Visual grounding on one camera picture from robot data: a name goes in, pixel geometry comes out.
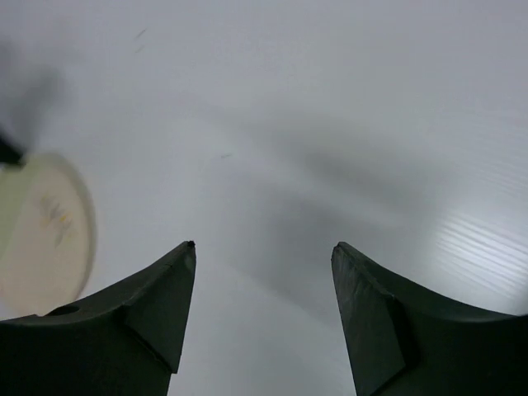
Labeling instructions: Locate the light green cream plate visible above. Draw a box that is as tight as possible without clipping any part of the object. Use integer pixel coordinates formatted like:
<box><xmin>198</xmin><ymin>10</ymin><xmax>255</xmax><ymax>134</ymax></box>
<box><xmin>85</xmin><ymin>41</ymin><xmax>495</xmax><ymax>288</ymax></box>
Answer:
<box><xmin>1</xmin><ymin>153</ymin><xmax>97</xmax><ymax>316</ymax></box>

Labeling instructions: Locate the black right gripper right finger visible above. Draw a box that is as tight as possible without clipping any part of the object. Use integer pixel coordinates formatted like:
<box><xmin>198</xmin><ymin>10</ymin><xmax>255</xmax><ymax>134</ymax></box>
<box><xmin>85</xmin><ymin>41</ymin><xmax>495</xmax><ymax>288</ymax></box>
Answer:
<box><xmin>331</xmin><ymin>242</ymin><xmax>527</xmax><ymax>395</ymax></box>

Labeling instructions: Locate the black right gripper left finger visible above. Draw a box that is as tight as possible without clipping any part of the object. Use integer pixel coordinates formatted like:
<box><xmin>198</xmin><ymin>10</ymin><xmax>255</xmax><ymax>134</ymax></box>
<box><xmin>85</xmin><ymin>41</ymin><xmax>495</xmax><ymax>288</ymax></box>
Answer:
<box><xmin>1</xmin><ymin>241</ymin><xmax>196</xmax><ymax>395</ymax></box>

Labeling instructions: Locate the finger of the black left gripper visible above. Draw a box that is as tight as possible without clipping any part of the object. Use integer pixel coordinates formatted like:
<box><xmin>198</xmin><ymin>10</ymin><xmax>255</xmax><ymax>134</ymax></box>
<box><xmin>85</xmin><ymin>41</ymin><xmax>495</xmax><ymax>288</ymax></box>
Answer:
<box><xmin>0</xmin><ymin>132</ymin><xmax>25</xmax><ymax>167</ymax></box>

